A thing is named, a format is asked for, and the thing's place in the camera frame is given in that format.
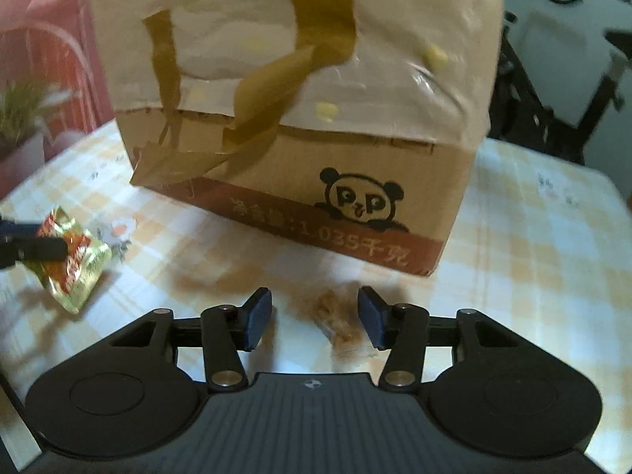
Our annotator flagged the gold foil snack packet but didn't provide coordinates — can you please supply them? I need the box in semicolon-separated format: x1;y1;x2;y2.
26;207;113;316

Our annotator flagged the small brown snack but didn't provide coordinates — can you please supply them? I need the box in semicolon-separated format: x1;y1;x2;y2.
310;290;375;364

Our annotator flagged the checkered floral tablecloth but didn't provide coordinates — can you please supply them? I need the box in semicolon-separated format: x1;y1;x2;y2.
1;124;631;473

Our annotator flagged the printed room backdrop curtain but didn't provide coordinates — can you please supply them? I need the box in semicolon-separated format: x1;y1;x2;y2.
0;0;118;201

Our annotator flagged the cardboard box with plastic liner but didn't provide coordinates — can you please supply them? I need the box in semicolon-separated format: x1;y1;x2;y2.
89;0;504;276

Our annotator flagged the black exercise bike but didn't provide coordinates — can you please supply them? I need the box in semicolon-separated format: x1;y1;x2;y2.
489;0;631;165

